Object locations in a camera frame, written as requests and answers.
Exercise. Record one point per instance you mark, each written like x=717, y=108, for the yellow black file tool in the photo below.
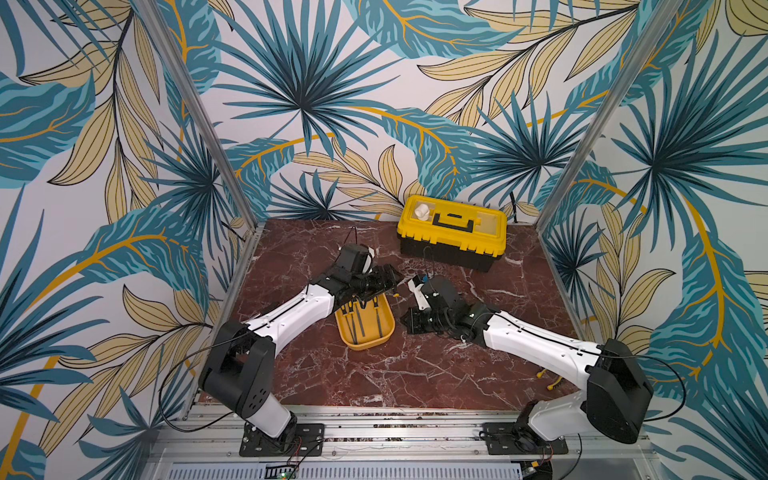
x=376, y=309
x=351, y=321
x=359, y=311

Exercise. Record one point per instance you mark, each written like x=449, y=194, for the white tape roll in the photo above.
x=422, y=212

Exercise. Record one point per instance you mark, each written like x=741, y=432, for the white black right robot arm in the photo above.
x=613, y=392

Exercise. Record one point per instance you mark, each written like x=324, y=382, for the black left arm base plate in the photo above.
x=302, y=440

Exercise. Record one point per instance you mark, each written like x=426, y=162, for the aluminium front rail frame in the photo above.
x=387, y=443

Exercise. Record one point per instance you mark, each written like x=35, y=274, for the yellow plastic storage tray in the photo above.
x=372, y=337

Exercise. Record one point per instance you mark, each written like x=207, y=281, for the yellow handled pliers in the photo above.
x=554, y=380

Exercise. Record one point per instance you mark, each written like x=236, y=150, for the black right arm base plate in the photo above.
x=509, y=438

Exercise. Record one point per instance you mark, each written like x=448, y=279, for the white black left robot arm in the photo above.
x=239, y=370

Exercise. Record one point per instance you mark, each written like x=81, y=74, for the yellow black toolbox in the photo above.
x=456, y=233

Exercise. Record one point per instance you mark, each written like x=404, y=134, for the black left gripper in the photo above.
x=382, y=283

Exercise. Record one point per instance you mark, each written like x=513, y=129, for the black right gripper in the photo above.
x=421, y=318

